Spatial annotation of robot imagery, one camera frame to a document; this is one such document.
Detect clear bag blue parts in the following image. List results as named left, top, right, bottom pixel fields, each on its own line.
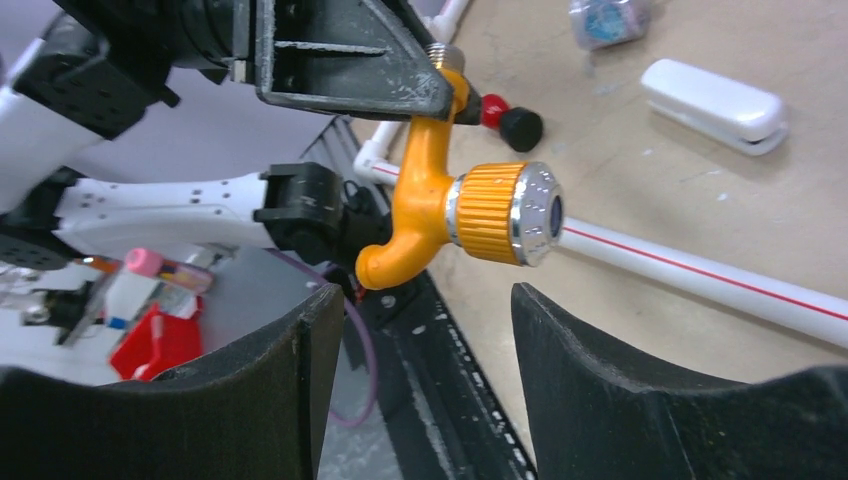
left=569, top=0, right=652, bottom=51

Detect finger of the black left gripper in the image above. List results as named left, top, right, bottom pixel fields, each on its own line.
left=454, top=86, right=483, bottom=126

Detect red storage bin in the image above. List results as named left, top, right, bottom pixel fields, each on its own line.
left=109, top=299, right=203, bottom=381

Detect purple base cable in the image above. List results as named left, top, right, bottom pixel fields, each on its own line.
left=264, top=248, right=380, bottom=429

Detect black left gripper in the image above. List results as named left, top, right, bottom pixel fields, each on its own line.
left=56, top=0, right=453, bottom=120

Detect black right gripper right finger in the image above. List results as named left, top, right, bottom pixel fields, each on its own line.
left=511, top=283, right=847, bottom=479

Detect white plastic case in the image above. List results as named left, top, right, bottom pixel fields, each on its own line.
left=640, top=59, right=789, bottom=157

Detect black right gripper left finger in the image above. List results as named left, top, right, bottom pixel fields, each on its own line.
left=1, top=285, right=344, bottom=479

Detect white PVC pipe frame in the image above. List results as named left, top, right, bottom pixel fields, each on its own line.
left=352, top=0, right=848, bottom=350

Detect orange water faucet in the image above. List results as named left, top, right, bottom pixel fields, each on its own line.
left=355, top=43, right=565, bottom=290

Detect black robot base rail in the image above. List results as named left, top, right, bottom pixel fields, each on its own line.
left=298, top=115, right=538, bottom=480

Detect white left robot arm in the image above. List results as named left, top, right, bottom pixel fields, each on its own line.
left=1, top=1, right=482, bottom=271

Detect red black faucet piece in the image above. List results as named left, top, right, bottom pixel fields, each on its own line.
left=481, top=94, right=544, bottom=153

